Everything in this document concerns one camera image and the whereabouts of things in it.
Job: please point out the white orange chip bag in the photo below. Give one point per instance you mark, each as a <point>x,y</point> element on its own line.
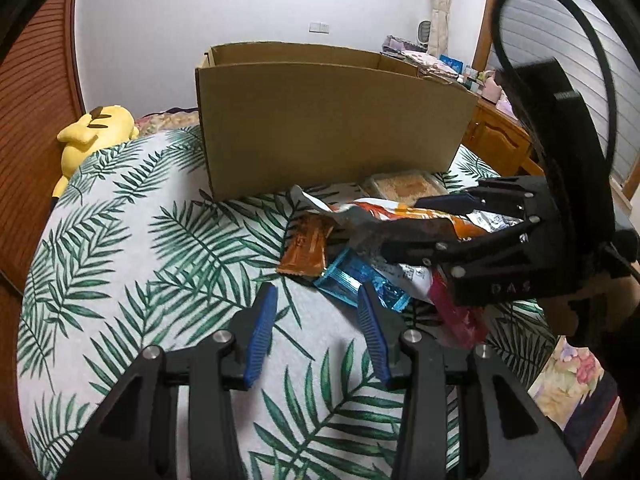
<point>380,210</point>

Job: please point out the leaf print blanket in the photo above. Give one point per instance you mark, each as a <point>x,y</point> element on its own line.
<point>150,260</point>

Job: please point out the floral bedding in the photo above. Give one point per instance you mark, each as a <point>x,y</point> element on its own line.
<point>167,121</point>

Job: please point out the clear tray of brown snack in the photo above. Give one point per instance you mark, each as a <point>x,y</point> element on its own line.
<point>405,185</point>

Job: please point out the brown cardboard box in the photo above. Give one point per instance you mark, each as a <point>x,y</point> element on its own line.
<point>325,130</point>

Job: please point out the beige curtain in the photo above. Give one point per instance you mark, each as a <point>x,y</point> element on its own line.
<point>442,20</point>

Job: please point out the white fan heater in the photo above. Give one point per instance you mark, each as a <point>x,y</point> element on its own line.
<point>424,35</point>

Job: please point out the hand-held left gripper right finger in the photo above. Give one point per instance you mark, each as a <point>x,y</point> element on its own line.
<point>372,336</point>

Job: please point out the yellow plush toy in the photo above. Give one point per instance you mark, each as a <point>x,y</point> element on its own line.
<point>85,135</point>

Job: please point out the blue box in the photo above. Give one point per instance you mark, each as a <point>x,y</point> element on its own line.
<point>452,64</point>

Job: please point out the white wall outlet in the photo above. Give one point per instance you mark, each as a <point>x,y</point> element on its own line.
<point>319,27</point>

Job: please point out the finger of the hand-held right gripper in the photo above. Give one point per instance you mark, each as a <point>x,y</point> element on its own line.
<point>450,203</point>
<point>415,247</point>

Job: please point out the clutter on sideboard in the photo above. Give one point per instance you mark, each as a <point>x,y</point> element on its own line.
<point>420,57</point>

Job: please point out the pink container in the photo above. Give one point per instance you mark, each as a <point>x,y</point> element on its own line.
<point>492,87</point>

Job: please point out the window blind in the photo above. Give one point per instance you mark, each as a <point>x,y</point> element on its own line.
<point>620,60</point>

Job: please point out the wooden window frame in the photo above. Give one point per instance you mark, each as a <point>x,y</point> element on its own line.
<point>487,15</point>

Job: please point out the blue foil snack packet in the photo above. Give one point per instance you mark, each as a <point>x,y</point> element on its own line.
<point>345,272</point>

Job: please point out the white packet with red label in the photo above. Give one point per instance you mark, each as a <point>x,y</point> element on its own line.
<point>415,280</point>

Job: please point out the wooden louvered wardrobe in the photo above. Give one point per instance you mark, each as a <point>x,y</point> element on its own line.
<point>35,110</point>

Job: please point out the wooden cabinet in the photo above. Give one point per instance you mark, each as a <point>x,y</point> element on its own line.
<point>495,135</point>

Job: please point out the orange brown snack packet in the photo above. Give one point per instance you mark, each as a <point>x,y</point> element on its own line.
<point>305,250</point>

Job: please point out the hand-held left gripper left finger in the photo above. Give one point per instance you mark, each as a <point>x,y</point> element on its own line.
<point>260,331</point>

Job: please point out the floral quilt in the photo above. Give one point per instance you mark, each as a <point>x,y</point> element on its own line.
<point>575,385</point>

